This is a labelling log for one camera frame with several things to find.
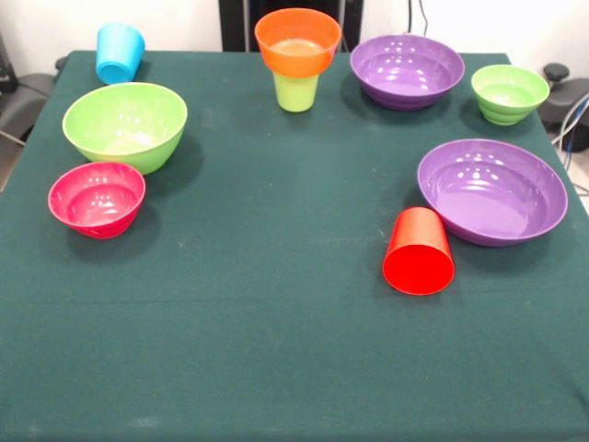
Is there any yellow-green cup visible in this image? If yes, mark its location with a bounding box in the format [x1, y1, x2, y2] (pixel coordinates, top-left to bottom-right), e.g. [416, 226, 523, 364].
[272, 71, 319, 113]

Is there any red cup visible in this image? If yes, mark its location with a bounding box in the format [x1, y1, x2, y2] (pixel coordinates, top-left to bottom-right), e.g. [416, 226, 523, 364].
[382, 206, 456, 297]

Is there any orange bowl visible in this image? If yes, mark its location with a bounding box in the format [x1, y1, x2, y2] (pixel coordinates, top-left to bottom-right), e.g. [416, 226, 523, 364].
[254, 7, 343, 79]

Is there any large green bowl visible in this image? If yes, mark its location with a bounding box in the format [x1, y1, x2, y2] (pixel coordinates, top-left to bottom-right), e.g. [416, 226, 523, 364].
[62, 81, 189, 177]

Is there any pink bowl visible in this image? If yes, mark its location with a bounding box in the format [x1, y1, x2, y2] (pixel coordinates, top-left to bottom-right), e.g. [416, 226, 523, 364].
[47, 160, 147, 240]

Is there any blue cup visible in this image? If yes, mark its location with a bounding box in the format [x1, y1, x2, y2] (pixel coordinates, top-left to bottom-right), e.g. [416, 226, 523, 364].
[95, 22, 146, 87]

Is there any dark green tablecloth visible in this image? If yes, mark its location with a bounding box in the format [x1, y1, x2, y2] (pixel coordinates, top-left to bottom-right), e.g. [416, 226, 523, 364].
[0, 49, 589, 442]

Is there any purple bowl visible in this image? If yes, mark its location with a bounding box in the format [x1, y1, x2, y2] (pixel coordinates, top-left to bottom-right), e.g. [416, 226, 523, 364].
[349, 34, 466, 111]
[417, 138, 570, 248]

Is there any small green bowl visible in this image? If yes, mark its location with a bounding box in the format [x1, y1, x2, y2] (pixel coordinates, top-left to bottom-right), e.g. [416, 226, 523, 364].
[470, 64, 551, 126]

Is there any black chair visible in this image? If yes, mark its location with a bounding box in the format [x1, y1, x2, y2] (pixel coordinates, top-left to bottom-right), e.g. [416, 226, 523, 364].
[0, 31, 68, 145]
[541, 63, 589, 153]

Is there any black cable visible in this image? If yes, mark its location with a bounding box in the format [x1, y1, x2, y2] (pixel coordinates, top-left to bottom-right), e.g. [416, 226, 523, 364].
[407, 0, 432, 38]

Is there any white cable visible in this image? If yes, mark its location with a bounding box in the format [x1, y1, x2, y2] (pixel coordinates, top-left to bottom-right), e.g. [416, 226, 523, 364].
[550, 103, 589, 146]

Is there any blue cable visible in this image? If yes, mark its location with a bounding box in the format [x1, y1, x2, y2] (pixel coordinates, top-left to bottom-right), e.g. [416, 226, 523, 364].
[561, 91, 589, 156]

